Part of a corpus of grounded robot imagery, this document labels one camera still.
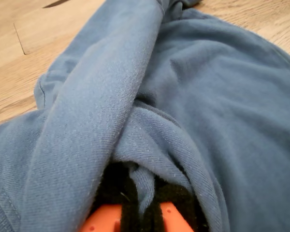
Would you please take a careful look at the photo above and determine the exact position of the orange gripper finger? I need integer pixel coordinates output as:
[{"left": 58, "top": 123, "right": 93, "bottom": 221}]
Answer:
[
  {"left": 83, "top": 163, "right": 139, "bottom": 232},
  {"left": 145, "top": 183, "right": 208, "bottom": 232}
]

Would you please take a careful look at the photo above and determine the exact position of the blue printed T-shirt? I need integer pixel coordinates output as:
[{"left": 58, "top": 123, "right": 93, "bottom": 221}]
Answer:
[{"left": 0, "top": 0, "right": 290, "bottom": 232}]

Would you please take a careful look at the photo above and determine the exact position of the wooden table cable hatch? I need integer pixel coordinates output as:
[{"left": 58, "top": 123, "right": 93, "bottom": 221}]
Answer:
[{"left": 13, "top": 0, "right": 102, "bottom": 56}]

